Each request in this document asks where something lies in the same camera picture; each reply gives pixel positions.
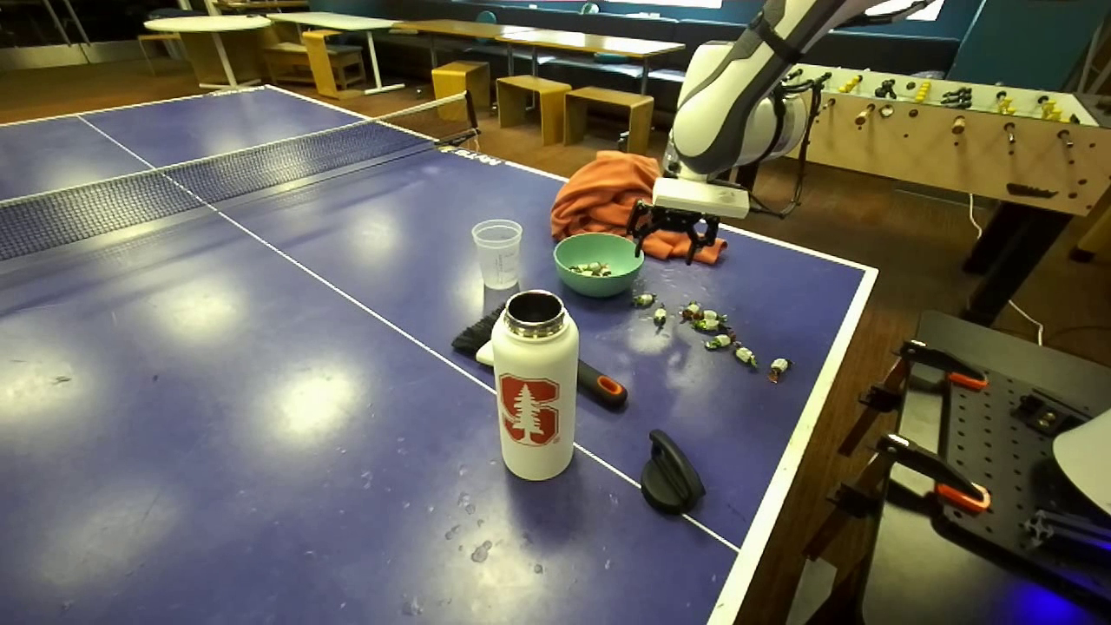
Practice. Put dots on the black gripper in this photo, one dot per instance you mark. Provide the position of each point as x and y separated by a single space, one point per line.
681 220

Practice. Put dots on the teal green bowl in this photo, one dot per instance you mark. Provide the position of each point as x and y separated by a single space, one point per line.
596 288

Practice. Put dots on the clear plastic measuring cup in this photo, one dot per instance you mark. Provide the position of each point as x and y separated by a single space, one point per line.
497 255

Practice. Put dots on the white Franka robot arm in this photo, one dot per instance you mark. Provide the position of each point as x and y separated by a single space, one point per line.
732 105

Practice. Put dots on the orange cloth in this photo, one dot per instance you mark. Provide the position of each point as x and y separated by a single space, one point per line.
601 192

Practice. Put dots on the wooden bench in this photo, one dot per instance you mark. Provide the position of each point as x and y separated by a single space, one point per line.
608 111
459 78
534 100

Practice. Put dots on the white bottle red logo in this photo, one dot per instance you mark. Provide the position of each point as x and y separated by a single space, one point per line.
535 402

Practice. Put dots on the black bottle cap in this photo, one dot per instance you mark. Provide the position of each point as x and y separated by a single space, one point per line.
671 474

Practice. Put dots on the long wooden table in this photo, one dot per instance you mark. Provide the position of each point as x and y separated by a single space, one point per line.
543 40

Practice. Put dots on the wooden foosball table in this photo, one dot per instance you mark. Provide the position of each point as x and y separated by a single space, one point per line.
949 152

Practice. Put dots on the wooden chair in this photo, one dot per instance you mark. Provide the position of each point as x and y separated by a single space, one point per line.
318 65

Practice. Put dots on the white rectangular table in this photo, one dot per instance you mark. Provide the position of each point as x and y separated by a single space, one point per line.
335 21

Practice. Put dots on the round white table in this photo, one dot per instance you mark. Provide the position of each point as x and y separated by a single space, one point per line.
211 21

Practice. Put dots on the table tennis net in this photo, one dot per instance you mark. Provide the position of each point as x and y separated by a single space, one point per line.
116 196

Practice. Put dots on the black perforated mount plate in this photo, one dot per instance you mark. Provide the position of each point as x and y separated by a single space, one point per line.
996 464

